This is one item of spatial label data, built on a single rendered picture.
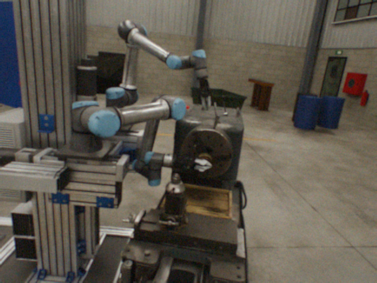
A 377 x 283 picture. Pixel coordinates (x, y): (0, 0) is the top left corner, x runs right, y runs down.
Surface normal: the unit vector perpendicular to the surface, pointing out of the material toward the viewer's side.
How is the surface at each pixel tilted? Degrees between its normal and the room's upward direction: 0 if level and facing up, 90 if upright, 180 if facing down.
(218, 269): 0
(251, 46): 90
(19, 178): 90
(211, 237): 0
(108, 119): 91
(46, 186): 90
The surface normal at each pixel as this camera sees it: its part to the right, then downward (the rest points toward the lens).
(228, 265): 0.09, -0.95
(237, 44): 0.12, 0.31
